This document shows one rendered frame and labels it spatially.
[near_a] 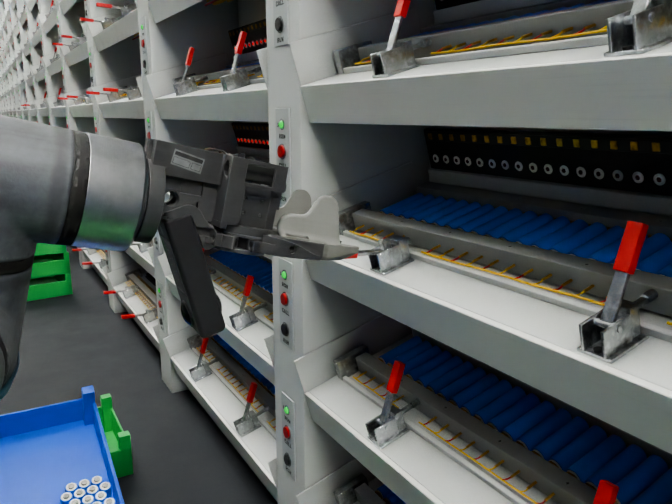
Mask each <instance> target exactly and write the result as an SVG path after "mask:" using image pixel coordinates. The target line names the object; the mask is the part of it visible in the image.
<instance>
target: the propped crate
mask: <svg viewBox="0 0 672 504"><path fill-rule="evenodd" d="M81 391H82V398H80V399H75V400H70V401H65V402H61V403H56V404H51V405H46V406H42V407H37V408H32V409H27V410H22V411H18V412H13V413H8V414H3V415H0V504H60V496H61V494H63V493H65V486H66V485H67V484H68V483H70V482H75V483H76V484H77V485H78V482H79V481H80V480H82V479H89V480H90V482H91V478H92V477H94V476H96V475H100V476H102V477H103V482H104V481H108V482H110V483H111V490H112V498H114V499H115V500H116V504H124V500H123V497H122V493H121V490H120V486H119V482H118V479H117V475H116V472H115V468H114V465H113V461H112V458H111V454H110V451H109V447H108V444H107V440H106V437H105V433H104V430H103V426H102V423H101V419H100V416H99V412H98V408H97V405H96V403H95V391H94V388H93V386H87V387H82V388H81Z"/></svg>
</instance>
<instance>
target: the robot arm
mask: <svg viewBox="0 0 672 504"><path fill-rule="evenodd" d="M209 150H215V151H219V153H218V152H213V151H209ZM222 152H223V153H222ZM288 168H289V167H284V166H280V165H275V164H271V163H268V161H263V160H258V159H254V157H249V156H248V158H247V157H245V154H243V153H238V155H235V154H229V153H228V154H227V153H226V152H225V151H223V150H219V149H216V148H211V147H208V148H205V149H199V148H194V147H190V146H185V145H180V144H176V143H171V142H166V141H162V140H157V139H149V138H146V141H145V147H144V149H143V147H142V146H141V144H140V143H135V142H131V141H126V140H121V139H116V138H112V137H107V136H102V135H97V134H93V133H88V132H85V133H84V132H80V131H75V130H71V129H66V128H61V127H56V126H51V125H47V124H42V123H37V122H32V121H27V120H22V119H18V118H13V117H8V116H3V115H0V400H1V399H2V398H3V397H4V396H5V395H6V394H7V392H8V391H9V389H10V387H11V385H12V381H13V379H14V377H15V375H16V373H17V370H18V366H19V345H20V339H21V333H22V327H23V321H24V315H25V309H26V303H27V297H28V291H29V285H30V279H31V272H32V266H33V261H34V254H35V251H36V245H37V243H45V244H56V245H66V246H76V247H85V248H93V249H102V250H111V251H119V252H123V251H126V250H127V249H128V248H129V247H130V246H131V245H132V243H133V242H142V243H149V242H150V241H151V240H152V239H153V238H154V236H155V234H156V232H157V229H158V232H159V235H160V238H161V241H162V244H163V248H164V251H165V254H166V257H167V260H168V263H169V266H170V269H171V272H172V275H173V278H174V281H175V284H176V287H177V290H178V293H179V296H180V299H181V314H182V317H183V319H184V320H185V322H186V323H187V324H189V325H190V326H191V327H193V328H194V329H195V331H196V332H197V333H198V334H199V335H200V336H201V337H202V338H207V337H209V336H212V335H214V334H217V333H219V332H221V331H223V330H224V329H225V322H224V318H223V315H222V303H221V300H220V298H219V296H218V295H217V294H216V292H215V289H214V285H213V282H212V279H211V276H210V272H209V269H208V266H207V263H206V259H205V256H204V253H203V249H202V248H204V249H205V250H211V249H213V248H216V249H219V250H222V251H226V252H232V253H238V254H244V255H251V256H264V254H267V255H273V256H279V257H287V258H295V259H307V260H342V259H345V258H347V257H350V256H352V255H354V254H357V253H358V251H359V247H358V246H353V245H346V244H341V242H342V241H340V237H339V208H338V203H337V201H336V199H335V198H334V197H332V196H329V195H322V196H320V197H319V198H318V199H317V200H316V202H315V203H314V204H313V206H312V204H311V196H310V194H309V193H308V192H307V191H305V190H302V189H298V190H295V191H294V192H293V193H292V194H291V196H290V197H289V199H288V200H287V202H286V203H285V205H284V206H283V207H281V208H279V206H280V201H281V196H282V193H284V189H285V184H286V179H287V173H288ZM261 184H265V185H268V186H264V185H261ZM167 192H169V193H170V197H169V199H168V200H167V201H166V202H164V200H165V194H166V193H167ZM273 226H276V227H277V229H275V228H273Z"/></svg>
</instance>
